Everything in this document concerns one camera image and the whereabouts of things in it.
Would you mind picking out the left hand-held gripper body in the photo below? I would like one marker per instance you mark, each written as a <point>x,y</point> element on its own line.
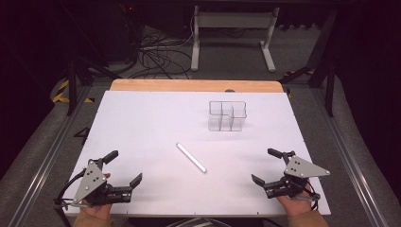
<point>91,179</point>

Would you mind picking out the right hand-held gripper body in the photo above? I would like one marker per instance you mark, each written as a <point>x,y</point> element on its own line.
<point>299,168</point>

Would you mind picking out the white stick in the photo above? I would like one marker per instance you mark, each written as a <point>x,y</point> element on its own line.
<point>191,157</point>

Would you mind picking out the clear acrylic compartment organizer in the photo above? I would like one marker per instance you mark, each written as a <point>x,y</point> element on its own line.
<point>227,116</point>

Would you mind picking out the person's left hand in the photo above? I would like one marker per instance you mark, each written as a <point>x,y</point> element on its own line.
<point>99,210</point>

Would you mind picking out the person's right hand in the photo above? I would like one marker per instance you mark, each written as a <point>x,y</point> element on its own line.
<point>296,206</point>

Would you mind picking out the white table mat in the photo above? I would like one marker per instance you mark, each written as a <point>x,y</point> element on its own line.
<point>151,132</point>

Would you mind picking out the black metal stand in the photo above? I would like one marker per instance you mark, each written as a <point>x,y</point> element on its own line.
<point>72,88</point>
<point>327,72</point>

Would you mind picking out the yellow black hazard tape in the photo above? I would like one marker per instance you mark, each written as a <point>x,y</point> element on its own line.
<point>61,91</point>

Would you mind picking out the wooden table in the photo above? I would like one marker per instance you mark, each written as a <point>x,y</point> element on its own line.
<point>195,85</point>

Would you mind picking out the aluminium floor rail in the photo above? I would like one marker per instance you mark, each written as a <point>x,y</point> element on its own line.
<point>350,164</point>
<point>41,167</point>

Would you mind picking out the white metal desk frame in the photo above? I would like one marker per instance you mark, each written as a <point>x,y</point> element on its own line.
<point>235,20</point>

